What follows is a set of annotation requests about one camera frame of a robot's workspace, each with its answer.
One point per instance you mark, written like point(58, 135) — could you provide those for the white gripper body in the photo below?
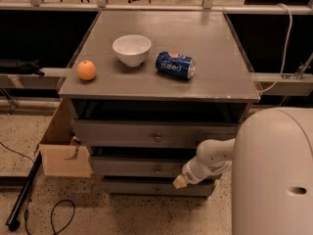
point(190, 173)

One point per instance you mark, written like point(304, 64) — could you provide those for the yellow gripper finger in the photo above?
point(180, 182)

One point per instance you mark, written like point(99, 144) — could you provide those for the grey drawer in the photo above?
point(136, 167)
point(149, 134)
point(155, 186)

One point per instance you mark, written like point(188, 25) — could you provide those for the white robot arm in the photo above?
point(271, 159)

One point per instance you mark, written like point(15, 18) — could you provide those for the grey bottom drawer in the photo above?
point(155, 186)

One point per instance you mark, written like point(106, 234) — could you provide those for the grey wooden drawer cabinet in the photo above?
point(219, 92)

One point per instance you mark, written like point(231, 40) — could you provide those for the grey top drawer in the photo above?
point(149, 134)

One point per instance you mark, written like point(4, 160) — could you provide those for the blue pepsi can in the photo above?
point(175, 64)

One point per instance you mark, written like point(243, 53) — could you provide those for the cardboard box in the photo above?
point(62, 154)

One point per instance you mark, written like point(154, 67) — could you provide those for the white ceramic bowl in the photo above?
point(132, 50)

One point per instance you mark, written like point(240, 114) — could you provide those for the orange fruit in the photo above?
point(86, 70)

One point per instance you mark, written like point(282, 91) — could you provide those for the black bar on floor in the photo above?
point(12, 220)

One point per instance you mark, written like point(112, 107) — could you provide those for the black object on ledge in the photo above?
point(10, 66)

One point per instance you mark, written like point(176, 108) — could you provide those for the metal railing frame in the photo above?
point(146, 4)

